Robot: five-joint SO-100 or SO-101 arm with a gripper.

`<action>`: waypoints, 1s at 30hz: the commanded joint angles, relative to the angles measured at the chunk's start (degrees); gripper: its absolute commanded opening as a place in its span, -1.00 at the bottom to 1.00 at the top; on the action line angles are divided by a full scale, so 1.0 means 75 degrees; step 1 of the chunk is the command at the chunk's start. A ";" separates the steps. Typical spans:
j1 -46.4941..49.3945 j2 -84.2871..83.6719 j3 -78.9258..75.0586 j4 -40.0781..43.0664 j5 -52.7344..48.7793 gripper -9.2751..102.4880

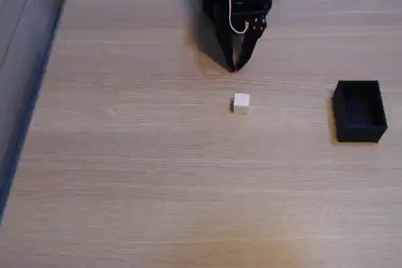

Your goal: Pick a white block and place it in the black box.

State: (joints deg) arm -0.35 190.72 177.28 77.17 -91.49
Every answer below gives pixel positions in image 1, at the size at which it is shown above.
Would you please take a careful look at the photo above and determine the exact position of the white and red cable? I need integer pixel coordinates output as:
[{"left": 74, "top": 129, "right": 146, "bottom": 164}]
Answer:
[{"left": 229, "top": 0, "right": 254, "bottom": 35}]

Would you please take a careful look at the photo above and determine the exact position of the black open box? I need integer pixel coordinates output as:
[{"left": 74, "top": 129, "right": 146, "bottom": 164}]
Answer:
[{"left": 332, "top": 80, "right": 389, "bottom": 144}]

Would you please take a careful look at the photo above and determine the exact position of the white block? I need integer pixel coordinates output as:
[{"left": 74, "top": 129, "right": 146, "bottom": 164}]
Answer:
[{"left": 232, "top": 92, "right": 251, "bottom": 115}]

